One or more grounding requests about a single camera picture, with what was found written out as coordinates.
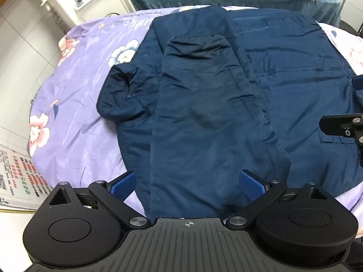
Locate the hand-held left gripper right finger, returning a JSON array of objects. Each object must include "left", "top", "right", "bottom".
[{"left": 226, "top": 169, "right": 336, "bottom": 229}]

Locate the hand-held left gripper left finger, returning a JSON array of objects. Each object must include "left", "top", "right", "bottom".
[{"left": 49, "top": 171, "right": 148, "bottom": 229}]

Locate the navy blue jacket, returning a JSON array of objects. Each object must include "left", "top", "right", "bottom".
[{"left": 96, "top": 6, "right": 363, "bottom": 219}]

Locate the black round stool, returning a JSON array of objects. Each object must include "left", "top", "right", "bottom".
[{"left": 340, "top": 19, "right": 363, "bottom": 38}]

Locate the printed floor leaflet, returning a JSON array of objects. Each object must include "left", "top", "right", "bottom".
[{"left": 0, "top": 141, "right": 54, "bottom": 211}]

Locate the purple floral bed sheet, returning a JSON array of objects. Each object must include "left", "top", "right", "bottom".
[{"left": 28, "top": 5, "right": 363, "bottom": 238}]

